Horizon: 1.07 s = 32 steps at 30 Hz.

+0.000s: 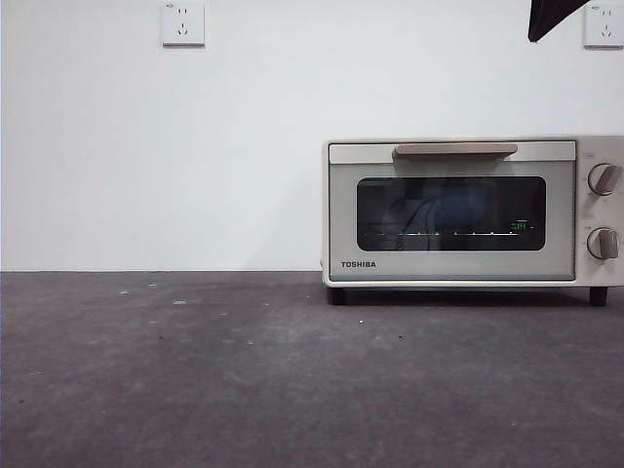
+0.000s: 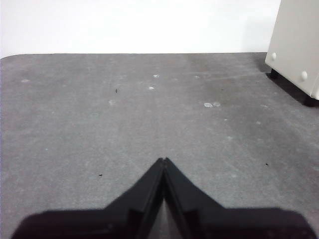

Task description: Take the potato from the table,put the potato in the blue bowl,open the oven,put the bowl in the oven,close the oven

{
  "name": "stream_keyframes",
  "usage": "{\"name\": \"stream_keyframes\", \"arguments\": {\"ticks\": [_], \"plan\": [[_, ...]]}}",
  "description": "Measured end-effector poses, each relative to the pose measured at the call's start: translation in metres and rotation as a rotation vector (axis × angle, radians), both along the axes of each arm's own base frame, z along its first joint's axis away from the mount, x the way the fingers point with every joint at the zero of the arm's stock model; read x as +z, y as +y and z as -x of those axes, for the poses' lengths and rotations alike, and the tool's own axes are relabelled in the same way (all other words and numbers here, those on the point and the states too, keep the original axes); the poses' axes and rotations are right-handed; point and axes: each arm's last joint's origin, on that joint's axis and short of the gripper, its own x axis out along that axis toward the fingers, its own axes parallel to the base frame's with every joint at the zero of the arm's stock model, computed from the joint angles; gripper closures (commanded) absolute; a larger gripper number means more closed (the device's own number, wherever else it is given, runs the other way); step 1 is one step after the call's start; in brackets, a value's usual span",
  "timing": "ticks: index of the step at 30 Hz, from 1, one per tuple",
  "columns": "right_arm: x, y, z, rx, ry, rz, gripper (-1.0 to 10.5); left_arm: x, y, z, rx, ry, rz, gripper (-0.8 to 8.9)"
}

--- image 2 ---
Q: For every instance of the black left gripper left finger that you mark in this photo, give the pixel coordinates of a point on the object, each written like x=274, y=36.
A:
x=99, y=224

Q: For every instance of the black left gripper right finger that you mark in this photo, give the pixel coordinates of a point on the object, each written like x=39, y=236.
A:
x=224, y=224

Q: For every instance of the white toaster oven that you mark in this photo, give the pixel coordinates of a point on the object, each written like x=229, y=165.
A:
x=294, y=44

